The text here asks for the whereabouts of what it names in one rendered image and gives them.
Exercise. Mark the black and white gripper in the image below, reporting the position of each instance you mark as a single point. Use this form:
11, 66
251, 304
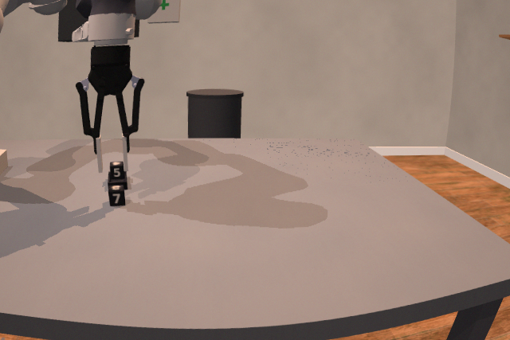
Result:
108, 80

